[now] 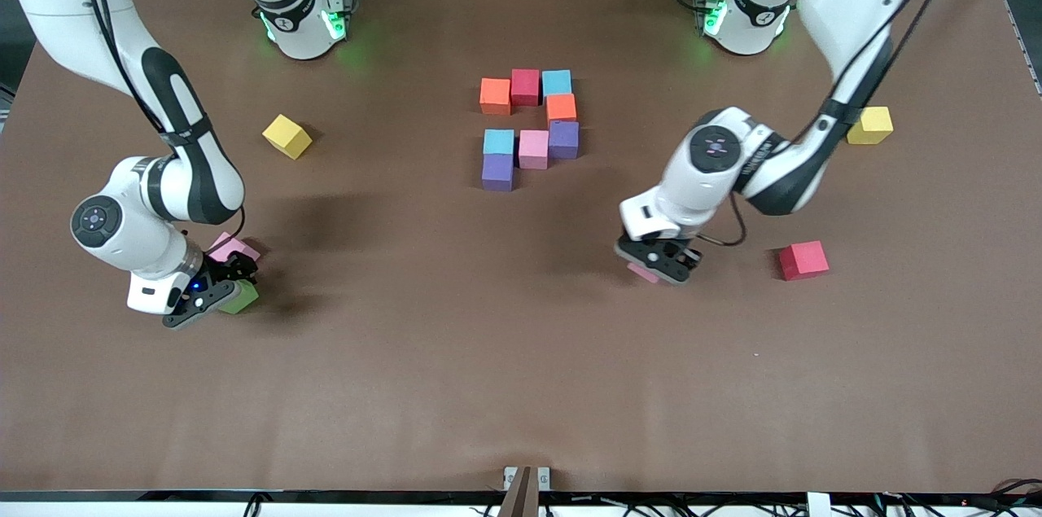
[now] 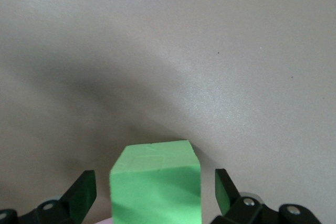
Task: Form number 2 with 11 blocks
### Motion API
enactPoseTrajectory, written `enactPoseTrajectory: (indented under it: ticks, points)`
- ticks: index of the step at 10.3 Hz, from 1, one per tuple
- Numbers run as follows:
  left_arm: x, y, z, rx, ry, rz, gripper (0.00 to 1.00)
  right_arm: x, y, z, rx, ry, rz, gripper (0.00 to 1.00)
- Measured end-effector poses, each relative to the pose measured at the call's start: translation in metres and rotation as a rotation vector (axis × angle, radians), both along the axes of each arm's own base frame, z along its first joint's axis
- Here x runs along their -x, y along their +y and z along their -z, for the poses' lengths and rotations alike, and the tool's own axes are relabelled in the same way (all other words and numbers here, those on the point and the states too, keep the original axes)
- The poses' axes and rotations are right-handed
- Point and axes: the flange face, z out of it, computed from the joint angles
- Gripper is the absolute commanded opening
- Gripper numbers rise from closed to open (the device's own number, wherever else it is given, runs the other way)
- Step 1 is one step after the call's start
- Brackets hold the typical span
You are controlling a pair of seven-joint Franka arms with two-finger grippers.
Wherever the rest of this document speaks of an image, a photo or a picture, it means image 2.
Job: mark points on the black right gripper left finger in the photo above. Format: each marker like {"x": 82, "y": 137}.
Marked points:
{"x": 76, "y": 200}

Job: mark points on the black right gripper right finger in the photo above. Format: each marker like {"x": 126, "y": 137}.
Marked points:
{"x": 231, "y": 203}

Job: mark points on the green foam cube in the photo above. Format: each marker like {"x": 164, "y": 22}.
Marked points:
{"x": 155, "y": 187}

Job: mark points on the pink foam cube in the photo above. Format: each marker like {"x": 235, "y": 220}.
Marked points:
{"x": 105, "y": 221}

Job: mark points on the brown table mat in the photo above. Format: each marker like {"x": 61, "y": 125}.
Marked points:
{"x": 168, "y": 51}

